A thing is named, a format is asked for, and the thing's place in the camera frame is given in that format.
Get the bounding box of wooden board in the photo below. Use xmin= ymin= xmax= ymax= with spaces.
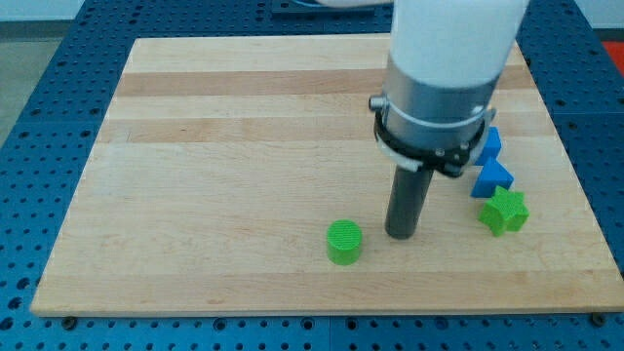
xmin=30 ymin=34 xmax=623 ymax=317

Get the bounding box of blue triangle block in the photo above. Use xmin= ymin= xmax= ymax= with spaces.
xmin=470 ymin=158 xmax=515 ymax=198

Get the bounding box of green cylinder block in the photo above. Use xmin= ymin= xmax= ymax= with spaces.
xmin=326 ymin=219 xmax=363 ymax=265

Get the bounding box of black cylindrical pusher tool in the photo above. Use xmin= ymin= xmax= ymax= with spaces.
xmin=385 ymin=167 xmax=433 ymax=240

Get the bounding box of blue perforated table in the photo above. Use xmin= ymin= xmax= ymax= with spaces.
xmin=1 ymin=0 xmax=623 ymax=350

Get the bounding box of blue cube block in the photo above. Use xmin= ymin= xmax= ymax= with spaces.
xmin=475 ymin=127 xmax=502 ymax=166

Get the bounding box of green star block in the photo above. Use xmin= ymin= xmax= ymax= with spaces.
xmin=478 ymin=186 xmax=530 ymax=237

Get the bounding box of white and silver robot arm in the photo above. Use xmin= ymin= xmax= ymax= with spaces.
xmin=370 ymin=0 xmax=528 ymax=177

